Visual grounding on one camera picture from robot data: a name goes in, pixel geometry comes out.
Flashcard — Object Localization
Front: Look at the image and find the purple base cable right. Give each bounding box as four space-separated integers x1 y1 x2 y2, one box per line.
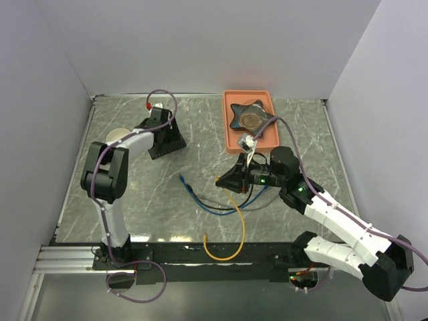
296 263 334 295

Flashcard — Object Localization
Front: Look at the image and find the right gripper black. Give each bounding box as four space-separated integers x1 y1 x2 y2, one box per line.
215 152 285 194

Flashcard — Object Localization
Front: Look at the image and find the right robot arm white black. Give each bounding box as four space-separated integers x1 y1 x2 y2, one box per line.
215 146 414 302

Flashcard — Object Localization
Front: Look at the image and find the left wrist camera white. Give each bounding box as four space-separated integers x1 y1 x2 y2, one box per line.
146 102 164 110

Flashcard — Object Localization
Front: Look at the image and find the orange plastic tray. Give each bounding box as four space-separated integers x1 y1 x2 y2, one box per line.
223 90 280 154

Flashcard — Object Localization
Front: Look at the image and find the yellow ethernet cable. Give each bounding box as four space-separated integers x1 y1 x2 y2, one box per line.
203 190 247 261

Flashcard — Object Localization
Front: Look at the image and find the dark blue star dish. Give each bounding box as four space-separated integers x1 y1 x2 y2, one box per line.
229 103 274 136

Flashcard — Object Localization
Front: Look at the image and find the blue ethernet cable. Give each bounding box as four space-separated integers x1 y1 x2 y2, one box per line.
179 173 270 217

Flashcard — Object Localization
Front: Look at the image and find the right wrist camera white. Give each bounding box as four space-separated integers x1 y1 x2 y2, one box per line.
237 134 257 166

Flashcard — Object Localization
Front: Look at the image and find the white ceramic bowl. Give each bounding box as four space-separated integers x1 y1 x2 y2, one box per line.
105 128 130 143

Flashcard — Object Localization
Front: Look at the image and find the black network switch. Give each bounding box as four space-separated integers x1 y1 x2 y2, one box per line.
148 126 187 160

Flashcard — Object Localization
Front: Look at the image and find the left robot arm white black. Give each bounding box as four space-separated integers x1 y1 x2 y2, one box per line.
80 104 186 269

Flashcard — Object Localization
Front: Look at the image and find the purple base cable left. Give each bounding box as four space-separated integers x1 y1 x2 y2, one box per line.
106 259 168 305

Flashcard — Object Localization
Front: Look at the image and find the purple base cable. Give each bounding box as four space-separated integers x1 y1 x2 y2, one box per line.
296 263 334 295
106 259 168 305

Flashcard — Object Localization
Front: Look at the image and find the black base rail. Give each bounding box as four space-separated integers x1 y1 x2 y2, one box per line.
92 240 332 285

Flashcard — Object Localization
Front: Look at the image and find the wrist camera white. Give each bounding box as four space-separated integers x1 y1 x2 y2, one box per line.
237 134 257 166
146 102 164 110

